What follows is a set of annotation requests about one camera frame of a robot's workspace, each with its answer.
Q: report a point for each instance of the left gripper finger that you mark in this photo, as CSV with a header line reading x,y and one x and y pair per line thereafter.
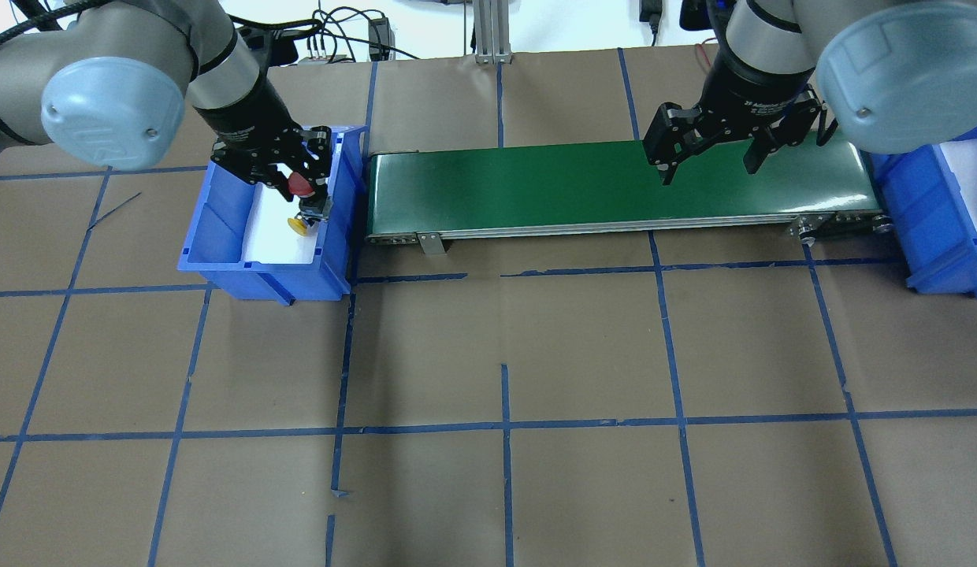
x,y
315,208

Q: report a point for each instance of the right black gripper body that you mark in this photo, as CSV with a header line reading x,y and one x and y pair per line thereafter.
x,y
754,88

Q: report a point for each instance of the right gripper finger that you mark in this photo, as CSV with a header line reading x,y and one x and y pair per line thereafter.
x,y
764,143
667,170

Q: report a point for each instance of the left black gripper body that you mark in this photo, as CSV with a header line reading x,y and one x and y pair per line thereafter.
x,y
242,115

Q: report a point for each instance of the yellow push button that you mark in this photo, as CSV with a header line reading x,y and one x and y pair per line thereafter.
x,y
302,225

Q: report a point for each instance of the red mushroom push button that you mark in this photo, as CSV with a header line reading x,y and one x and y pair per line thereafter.
x,y
299,186

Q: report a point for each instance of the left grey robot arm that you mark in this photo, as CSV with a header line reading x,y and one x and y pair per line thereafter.
x,y
109,82

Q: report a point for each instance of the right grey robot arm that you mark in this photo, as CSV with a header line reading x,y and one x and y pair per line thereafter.
x,y
892,75

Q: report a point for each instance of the white foam pad left bin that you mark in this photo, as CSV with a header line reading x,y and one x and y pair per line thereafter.
x,y
268,237

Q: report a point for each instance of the white foam pad bin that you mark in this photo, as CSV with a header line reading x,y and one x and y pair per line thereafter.
x,y
961,157
268,237

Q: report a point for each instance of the green conveyor belt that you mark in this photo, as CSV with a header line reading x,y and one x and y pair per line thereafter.
x,y
573,189

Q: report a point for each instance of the left blue plastic bin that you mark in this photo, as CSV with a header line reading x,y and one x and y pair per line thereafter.
x,y
240,239

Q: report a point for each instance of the blue plastic bin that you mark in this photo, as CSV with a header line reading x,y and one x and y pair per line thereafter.
x,y
930,221
240,239

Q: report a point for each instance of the right blue plastic bin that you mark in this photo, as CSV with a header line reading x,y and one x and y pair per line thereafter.
x,y
930,221

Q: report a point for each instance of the white foam pad right bin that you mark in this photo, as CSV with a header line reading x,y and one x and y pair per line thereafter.
x,y
961,157

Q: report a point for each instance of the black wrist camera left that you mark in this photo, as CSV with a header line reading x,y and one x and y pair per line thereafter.
x,y
276,47

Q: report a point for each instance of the aluminium frame post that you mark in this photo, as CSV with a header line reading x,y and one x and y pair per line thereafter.
x,y
492,43

